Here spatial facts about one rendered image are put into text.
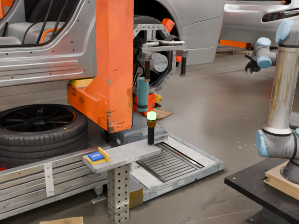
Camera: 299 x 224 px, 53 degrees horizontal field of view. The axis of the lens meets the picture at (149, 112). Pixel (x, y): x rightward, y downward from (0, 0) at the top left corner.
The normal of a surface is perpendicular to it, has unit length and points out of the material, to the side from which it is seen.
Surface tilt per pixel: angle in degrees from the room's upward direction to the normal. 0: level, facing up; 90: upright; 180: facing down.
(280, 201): 0
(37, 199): 90
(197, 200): 0
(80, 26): 90
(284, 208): 0
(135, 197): 90
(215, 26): 90
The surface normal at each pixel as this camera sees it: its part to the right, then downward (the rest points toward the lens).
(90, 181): 0.58, 0.29
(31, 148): 0.20, 0.33
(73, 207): 0.04, -0.94
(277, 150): -0.14, 0.31
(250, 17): -0.76, 0.12
